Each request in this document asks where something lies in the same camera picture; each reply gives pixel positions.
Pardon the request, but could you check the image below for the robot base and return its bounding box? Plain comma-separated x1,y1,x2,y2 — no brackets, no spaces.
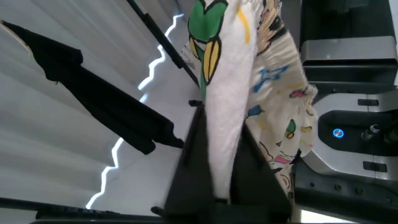
291,0,398,223

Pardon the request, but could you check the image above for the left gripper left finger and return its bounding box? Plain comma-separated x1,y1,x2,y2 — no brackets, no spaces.
162,103,216,219

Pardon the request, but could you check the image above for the black t-shirt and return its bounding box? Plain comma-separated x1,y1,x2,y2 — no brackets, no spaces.
1,19,185,156

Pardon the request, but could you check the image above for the black clothes rack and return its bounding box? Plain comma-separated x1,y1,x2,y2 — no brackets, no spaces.
125,0,206,108

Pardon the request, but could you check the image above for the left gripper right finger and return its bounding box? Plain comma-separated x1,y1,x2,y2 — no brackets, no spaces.
229,122,292,223

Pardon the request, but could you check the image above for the cream printed garment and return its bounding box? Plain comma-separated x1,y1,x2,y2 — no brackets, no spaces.
181,0,320,200

